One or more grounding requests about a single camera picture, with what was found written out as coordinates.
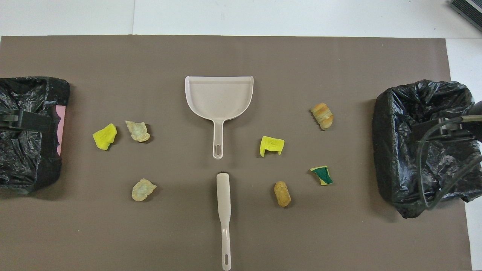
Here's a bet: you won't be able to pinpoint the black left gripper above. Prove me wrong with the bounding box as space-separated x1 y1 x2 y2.
0 110 54 133

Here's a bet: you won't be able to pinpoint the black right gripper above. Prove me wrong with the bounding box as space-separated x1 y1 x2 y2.
411 114 482 143

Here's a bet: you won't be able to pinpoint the yellow sponge chunk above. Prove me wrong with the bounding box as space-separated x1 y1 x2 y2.
92 123 117 151

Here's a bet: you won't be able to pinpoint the pale foam scrap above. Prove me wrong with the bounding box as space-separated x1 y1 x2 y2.
125 120 151 143
131 178 157 202

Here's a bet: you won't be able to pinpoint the striped orange bread piece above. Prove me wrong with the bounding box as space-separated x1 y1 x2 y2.
310 102 334 131

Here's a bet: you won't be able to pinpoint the green and yellow sponge piece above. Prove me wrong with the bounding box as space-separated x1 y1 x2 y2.
310 165 334 186

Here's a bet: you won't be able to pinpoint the notched yellow sponge piece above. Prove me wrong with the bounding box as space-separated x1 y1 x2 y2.
259 136 285 158

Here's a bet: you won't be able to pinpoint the brown oval nugget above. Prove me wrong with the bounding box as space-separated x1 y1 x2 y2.
274 181 292 208

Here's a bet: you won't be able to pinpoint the beige plastic dustpan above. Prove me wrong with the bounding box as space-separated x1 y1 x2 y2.
185 76 254 160

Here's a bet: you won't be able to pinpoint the beige hand brush black bristles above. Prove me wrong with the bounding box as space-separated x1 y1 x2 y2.
216 172 232 271

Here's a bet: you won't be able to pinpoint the pink plastic bin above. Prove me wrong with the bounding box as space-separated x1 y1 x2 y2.
55 105 67 156

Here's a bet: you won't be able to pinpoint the black trash bag bin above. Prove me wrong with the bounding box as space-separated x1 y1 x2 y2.
372 79 482 219

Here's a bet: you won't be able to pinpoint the black trash bag over pink bin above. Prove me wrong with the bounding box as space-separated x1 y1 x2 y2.
0 76 70 195

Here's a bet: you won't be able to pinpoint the dark ribbed device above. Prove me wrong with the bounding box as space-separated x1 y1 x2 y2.
450 0 482 32

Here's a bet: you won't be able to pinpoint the brown table mat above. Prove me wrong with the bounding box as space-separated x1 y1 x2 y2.
0 35 473 271

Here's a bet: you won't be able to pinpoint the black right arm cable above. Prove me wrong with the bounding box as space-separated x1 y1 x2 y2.
418 116 482 210

